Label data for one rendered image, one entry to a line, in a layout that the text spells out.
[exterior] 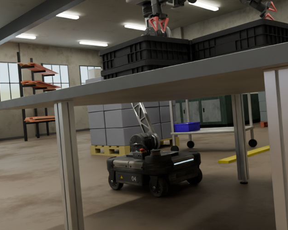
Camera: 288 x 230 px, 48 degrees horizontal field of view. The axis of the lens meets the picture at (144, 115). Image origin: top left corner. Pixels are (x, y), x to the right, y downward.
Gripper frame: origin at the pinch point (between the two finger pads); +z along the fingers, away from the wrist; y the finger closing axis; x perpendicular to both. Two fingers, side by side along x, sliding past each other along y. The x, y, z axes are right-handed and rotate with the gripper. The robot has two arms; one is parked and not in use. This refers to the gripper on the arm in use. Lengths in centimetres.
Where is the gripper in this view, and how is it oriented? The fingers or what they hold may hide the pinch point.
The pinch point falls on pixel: (160, 29)
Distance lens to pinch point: 199.8
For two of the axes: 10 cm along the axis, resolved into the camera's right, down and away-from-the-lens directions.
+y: 7.6, -0.9, 6.5
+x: -6.4, 1.2, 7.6
